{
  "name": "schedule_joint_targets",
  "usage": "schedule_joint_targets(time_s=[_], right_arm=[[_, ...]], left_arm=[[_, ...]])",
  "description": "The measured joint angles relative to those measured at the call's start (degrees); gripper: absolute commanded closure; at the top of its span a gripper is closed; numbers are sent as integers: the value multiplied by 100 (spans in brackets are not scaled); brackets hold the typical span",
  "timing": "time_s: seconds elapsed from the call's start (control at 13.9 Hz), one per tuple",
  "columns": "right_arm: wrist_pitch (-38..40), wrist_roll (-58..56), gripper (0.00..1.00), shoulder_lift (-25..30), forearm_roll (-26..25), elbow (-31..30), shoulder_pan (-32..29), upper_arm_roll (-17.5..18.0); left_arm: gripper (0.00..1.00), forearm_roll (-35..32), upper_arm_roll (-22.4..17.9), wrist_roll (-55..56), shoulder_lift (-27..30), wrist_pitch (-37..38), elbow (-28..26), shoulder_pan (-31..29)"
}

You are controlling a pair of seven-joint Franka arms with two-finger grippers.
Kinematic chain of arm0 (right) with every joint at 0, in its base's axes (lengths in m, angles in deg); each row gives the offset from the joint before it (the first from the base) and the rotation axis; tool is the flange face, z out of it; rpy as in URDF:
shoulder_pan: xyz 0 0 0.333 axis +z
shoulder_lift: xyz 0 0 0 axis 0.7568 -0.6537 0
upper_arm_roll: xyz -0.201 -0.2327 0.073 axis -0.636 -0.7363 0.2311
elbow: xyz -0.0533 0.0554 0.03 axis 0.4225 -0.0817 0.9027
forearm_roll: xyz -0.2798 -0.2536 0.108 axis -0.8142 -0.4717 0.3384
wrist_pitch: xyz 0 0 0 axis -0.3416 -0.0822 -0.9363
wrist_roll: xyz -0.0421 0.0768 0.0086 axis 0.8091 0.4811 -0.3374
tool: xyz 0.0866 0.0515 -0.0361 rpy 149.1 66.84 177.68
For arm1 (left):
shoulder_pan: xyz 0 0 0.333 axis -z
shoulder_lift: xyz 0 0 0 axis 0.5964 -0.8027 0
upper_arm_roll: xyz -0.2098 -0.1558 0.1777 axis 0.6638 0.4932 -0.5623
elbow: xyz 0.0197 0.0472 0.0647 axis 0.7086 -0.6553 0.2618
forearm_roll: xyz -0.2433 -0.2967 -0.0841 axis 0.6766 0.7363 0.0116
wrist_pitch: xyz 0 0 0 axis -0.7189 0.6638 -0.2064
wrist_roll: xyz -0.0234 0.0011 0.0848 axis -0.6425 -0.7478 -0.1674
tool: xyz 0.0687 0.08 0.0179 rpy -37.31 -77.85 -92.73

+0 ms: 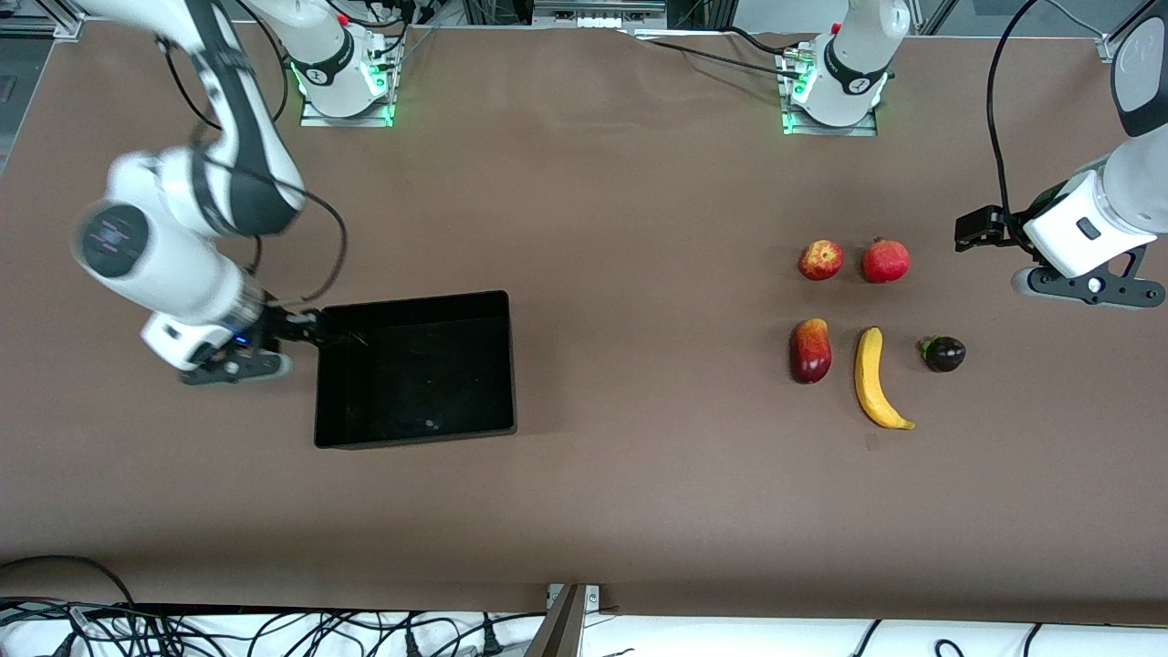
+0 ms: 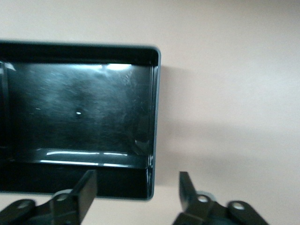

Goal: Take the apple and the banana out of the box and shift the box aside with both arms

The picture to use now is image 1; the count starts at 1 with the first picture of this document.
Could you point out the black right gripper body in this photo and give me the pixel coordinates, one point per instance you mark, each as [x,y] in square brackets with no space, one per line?
[276,328]

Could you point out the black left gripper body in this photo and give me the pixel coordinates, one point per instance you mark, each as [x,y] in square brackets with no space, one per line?
[1006,227]

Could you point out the red yellow apple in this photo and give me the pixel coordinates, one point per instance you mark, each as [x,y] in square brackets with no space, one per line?
[821,260]

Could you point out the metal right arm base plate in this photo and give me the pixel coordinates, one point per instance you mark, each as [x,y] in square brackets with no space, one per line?
[315,117]

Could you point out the silver metal bracket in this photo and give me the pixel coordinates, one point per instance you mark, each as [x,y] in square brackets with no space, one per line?
[591,598]

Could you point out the red yellow mango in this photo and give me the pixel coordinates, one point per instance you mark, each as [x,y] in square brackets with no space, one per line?
[810,351]

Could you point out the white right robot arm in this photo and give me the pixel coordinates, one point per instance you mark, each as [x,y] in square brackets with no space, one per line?
[164,265]

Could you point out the grey metal bar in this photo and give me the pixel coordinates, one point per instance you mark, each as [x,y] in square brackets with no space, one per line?
[561,630]

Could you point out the aluminium frame structure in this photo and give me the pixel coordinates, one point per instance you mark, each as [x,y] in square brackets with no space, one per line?
[593,9]

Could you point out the black rectangular plastic tray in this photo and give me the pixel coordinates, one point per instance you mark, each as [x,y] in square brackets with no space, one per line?
[411,383]

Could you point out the dark purple eggplant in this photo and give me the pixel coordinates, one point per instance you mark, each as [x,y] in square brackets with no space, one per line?
[945,354]

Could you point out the yellow banana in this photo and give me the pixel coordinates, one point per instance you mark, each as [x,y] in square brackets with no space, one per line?
[871,392]

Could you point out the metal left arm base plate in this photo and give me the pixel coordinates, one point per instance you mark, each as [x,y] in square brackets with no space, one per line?
[862,130]

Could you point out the red pomegranate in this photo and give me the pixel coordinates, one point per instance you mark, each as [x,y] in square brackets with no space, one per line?
[886,262]

